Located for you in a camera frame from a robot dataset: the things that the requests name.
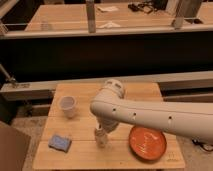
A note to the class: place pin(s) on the small grey bottle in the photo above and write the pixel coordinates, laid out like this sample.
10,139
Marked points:
101,137

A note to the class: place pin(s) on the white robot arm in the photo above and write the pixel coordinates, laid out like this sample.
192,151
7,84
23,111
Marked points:
192,120

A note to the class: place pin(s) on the clear plastic cup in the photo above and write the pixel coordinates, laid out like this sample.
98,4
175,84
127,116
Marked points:
68,105

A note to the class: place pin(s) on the white paper sheet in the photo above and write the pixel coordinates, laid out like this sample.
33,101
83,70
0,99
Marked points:
110,25

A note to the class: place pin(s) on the orange round plate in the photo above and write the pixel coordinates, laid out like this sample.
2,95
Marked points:
147,144

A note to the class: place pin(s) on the blue sponge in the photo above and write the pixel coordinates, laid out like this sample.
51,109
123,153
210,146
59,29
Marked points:
60,143

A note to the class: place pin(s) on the white paper at top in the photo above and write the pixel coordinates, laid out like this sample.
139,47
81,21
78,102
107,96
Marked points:
107,9

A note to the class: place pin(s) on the brown cardboard box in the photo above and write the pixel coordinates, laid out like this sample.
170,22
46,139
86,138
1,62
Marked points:
13,148

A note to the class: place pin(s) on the grey metal post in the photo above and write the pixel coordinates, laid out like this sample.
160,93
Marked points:
90,9
187,11

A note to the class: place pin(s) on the metal clamp on rail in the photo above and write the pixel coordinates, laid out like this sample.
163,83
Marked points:
12,80

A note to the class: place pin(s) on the grey metal post right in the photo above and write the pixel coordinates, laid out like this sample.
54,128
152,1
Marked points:
187,11

